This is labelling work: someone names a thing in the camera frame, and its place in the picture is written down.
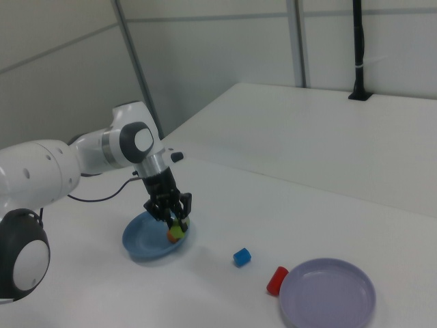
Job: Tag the orange block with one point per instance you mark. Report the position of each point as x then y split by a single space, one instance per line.
171 237

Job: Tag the blue block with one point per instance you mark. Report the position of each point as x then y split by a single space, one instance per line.
242 258

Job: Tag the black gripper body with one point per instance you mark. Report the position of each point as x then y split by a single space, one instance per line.
160 184

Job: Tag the purple plate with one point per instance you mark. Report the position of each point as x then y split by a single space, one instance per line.
327 295

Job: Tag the blue plate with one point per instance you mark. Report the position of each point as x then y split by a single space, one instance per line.
147 239

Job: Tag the green block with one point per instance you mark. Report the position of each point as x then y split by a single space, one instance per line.
177 232

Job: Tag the red cylinder block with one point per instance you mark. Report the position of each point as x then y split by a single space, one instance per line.
276 282

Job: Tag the grey partition post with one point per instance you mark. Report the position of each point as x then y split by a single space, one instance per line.
302 44
136 61

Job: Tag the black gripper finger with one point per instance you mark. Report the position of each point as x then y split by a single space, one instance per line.
160 210
185 205

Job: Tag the black pole with clamp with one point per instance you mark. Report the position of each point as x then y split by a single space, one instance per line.
358 51

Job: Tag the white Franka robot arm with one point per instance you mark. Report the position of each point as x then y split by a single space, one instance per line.
34 171

